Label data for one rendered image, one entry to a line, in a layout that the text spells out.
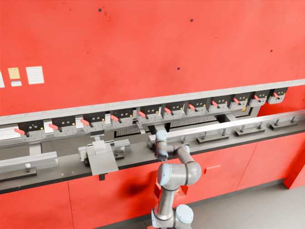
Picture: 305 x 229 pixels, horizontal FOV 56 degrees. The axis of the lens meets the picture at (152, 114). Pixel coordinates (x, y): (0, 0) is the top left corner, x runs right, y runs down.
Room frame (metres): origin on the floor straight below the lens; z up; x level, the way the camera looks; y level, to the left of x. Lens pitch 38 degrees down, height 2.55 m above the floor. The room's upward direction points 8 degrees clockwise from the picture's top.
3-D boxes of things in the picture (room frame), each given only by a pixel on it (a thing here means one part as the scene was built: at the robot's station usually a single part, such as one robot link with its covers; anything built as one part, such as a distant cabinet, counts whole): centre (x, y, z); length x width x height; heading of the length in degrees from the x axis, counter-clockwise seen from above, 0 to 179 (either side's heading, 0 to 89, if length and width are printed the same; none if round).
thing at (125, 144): (1.55, 0.33, 0.92); 0.39 x 0.06 x 0.10; 115
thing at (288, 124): (2.23, -1.28, 0.89); 0.30 x 0.05 x 0.03; 115
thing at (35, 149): (1.69, 0.95, 0.81); 0.64 x 0.08 x 0.14; 25
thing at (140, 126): (1.83, 0.11, 1.01); 0.26 x 0.12 x 0.05; 25
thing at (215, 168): (1.81, -0.62, 0.58); 0.15 x 0.02 x 0.07; 115
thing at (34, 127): (1.35, 0.77, 1.26); 0.15 x 0.09 x 0.17; 115
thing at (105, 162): (1.40, 0.32, 1.00); 0.26 x 0.18 x 0.01; 25
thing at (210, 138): (1.90, -0.56, 0.89); 0.30 x 0.05 x 0.03; 115
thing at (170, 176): (1.03, -0.15, 1.15); 0.15 x 0.12 x 0.55; 99
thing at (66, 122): (1.44, 0.59, 1.26); 0.15 x 0.09 x 0.17; 115
